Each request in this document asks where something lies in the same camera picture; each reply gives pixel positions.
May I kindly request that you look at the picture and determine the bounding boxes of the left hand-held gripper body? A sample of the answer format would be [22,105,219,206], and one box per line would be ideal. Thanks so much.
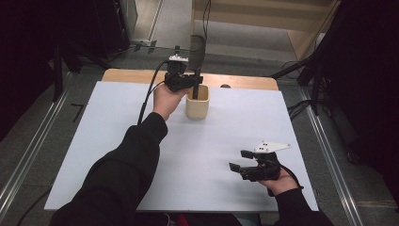
[164,54,197,93]

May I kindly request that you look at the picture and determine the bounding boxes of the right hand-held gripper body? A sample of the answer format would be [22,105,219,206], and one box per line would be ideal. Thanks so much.
[240,140,293,183]

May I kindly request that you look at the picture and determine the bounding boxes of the beige square cup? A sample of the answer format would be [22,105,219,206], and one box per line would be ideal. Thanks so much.
[184,84,211,121]

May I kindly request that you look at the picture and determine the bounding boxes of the black spatula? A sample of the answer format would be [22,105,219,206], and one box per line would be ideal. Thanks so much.
[188,34,207,101]

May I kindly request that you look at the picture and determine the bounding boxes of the person's right hand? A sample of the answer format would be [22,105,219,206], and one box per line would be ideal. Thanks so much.
[257,168,299,198]

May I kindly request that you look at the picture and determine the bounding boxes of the person's left hand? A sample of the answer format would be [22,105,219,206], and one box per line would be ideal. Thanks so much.
[152,83,191,122]

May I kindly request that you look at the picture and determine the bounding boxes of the white board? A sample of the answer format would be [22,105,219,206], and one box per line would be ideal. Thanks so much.
[43,80,319,212]

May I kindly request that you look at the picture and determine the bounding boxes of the wooden table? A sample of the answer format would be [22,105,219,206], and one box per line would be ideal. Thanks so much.
[102,68,279,91]

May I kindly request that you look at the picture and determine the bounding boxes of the white power strip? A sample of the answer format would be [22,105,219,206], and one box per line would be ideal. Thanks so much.
[131,39,158,53]

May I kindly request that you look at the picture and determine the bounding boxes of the person's lap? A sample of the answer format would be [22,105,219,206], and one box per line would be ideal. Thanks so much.
[135,212,262,226]

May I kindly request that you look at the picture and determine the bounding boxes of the light wooden shelf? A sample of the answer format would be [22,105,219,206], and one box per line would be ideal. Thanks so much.
[190,0,343,61]

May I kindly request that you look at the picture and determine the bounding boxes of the black cabinet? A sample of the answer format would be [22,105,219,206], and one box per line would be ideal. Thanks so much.
[92,0,132,59]

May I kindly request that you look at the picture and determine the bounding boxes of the black metal stand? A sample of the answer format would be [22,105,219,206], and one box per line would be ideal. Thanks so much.
[270,46,326,117]
[50,39,111,102]

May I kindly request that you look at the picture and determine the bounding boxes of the left hand-held gripper black cable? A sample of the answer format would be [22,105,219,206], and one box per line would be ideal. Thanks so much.
[136,59,170,126]

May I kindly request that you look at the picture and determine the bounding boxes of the hand-held gripper black cable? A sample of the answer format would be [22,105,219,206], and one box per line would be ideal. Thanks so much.
[278,164,305,191]
[136,59,170,126]

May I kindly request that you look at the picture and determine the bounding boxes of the right hand-held gripper black cable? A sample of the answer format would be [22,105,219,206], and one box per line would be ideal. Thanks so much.
[278,164,305,191]

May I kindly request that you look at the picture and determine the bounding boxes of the black hanging cable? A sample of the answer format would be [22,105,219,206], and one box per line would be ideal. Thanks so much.
[201,0,212,41]

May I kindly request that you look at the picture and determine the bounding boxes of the black floor cables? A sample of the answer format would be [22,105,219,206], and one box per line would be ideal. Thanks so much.
[286,99,312,122]

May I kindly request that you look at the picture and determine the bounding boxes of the metal floor rail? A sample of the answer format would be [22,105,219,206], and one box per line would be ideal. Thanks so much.
[0,71,75,218]
[297,87,365,226]

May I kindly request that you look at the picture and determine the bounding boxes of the black floor cable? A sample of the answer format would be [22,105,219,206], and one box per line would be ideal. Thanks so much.
[16,187,53,226]

